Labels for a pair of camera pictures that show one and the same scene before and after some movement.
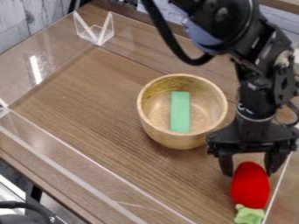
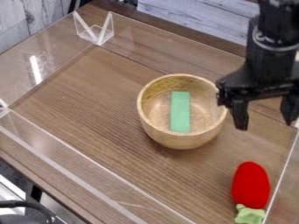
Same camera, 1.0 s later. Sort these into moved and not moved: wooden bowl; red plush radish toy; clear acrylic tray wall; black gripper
Moved: black gripper
Not moved: clear acrylic tray wall; wooden bowl; red plush radish toy
